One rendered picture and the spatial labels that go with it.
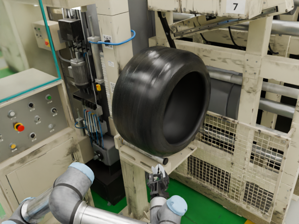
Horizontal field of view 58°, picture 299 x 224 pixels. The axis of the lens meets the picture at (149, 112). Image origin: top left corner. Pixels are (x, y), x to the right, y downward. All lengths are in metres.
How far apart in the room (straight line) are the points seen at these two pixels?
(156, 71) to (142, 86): 0.10
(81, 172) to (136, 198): 1.15
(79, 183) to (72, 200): 0.08
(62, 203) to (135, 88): 0.60
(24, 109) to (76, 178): 0.81
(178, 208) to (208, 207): 1.49
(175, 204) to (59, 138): 1.11
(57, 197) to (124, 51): 0.90
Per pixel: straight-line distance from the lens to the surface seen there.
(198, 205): 2.51
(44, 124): 1.87
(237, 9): 1.35
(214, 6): 1.40
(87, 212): 1.00
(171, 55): 1.33
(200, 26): 1.62
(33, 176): 1.94
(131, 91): 1.29
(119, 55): 1.55
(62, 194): 1.03
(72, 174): 1.09
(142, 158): 1.63
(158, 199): 1.16
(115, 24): 1.50
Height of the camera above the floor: 1.92
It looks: 31 degrees down
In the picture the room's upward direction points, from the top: 4 degrees counter-clockwise
